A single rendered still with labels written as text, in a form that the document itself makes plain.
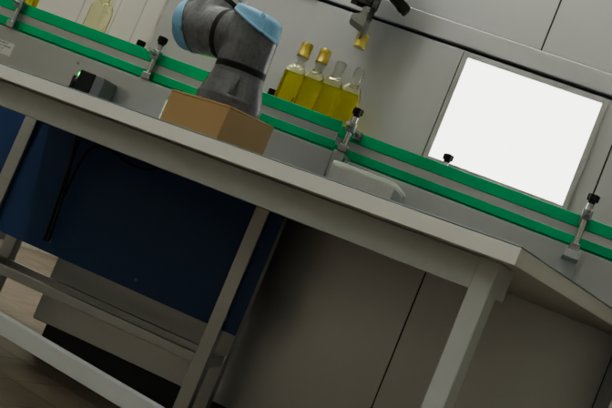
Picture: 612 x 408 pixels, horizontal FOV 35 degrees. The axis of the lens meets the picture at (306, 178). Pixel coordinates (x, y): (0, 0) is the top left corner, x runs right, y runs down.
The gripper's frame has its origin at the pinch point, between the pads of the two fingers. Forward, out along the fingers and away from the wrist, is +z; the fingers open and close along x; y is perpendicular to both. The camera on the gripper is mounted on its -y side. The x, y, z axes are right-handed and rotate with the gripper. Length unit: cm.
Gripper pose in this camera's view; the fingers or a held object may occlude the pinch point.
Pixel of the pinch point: (362, 36)
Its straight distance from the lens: 283.4
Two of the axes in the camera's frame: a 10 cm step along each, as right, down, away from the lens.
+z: -3.8, 9.2, -0.7
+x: 0.3, -0.6, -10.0
